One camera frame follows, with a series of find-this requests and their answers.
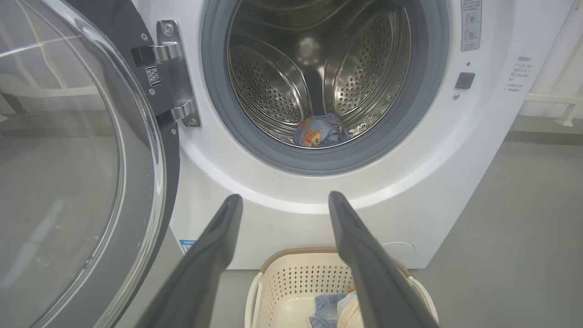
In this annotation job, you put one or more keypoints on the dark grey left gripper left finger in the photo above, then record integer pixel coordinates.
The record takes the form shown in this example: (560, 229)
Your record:
(205, 264)

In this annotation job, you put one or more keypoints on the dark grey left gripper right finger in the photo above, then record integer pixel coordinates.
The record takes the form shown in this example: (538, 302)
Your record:
(373, 273)

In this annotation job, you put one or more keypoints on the cream white garment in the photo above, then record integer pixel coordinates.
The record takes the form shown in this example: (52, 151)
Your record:
(350, 315)

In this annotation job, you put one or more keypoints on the blue garment with orange print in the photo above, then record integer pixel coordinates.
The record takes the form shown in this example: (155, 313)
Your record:
(328, 132)
(325, 310)

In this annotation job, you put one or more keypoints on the black round glass washer door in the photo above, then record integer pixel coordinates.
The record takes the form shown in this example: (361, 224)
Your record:
(68, 182)

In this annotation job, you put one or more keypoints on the white front-load washing machine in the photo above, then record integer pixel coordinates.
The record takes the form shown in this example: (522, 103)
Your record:
(319, 218)

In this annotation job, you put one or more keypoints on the cream perforated laundry basket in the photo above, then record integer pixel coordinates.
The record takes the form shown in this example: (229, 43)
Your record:
(296, 282)

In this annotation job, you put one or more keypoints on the chrome door hinge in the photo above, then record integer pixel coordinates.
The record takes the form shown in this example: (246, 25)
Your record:
(175, 82)

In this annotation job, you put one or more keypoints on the grey rubber door gasket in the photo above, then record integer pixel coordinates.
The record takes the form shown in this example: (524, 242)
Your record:
(213, 68)

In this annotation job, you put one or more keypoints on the black square door latch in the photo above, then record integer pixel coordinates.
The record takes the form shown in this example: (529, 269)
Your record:
(465, 80)

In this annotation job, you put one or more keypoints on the blue white energy label sticker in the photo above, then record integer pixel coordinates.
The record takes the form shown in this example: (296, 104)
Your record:
(186, 246)

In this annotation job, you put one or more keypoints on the round white filter cover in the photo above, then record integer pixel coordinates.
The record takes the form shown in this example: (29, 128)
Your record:
(401, 251)

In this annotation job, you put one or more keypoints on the steel perforated washer drum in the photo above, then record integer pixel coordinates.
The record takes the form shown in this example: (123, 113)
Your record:
(268, 91)

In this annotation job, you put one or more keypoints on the small QR code sticker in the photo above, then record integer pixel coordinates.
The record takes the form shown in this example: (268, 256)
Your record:
(153, 76)

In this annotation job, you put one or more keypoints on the white metal rack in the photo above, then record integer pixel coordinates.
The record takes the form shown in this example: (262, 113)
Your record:
(553, 99)

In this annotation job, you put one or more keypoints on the grey warning sticker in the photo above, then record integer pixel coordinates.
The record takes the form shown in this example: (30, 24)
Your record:
(471, 25)

